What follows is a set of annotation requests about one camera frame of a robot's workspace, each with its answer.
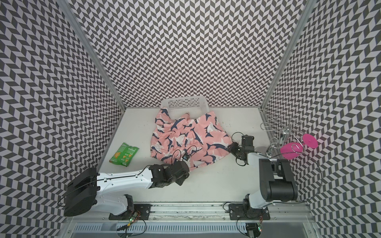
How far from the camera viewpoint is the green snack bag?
0.90 meters

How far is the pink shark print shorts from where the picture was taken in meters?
0.93

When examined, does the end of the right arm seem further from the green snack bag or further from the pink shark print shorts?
the green snack bag

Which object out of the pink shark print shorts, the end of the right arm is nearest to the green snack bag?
the pink shark print shorts

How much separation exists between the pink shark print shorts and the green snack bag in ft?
0.39
